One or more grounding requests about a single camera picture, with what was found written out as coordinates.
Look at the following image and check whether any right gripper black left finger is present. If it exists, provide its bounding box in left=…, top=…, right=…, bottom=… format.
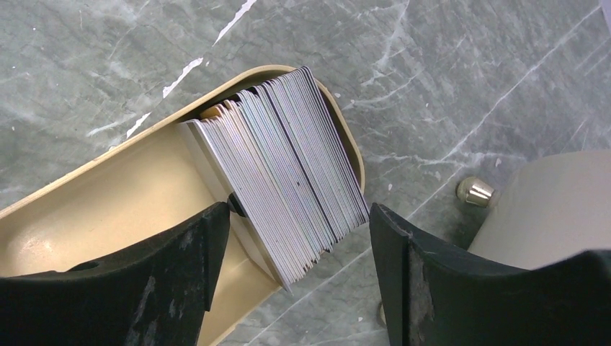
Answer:
left=1, top=202, right=231, bottom=345

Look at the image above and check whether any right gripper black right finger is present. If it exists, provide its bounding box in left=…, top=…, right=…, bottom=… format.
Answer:
left=369, top=203, right=610, bottom=345

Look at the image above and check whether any tan oval tray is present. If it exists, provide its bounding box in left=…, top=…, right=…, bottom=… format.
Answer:
left=0, top=64, right=367, bottom=346

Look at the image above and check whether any grey credit card stack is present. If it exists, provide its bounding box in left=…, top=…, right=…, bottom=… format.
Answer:
left=177, top=66, right=369, bottom=289

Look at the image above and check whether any cream orange drawer box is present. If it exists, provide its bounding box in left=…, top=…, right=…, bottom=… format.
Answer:
left=456, top=149, right=610, bottom=270

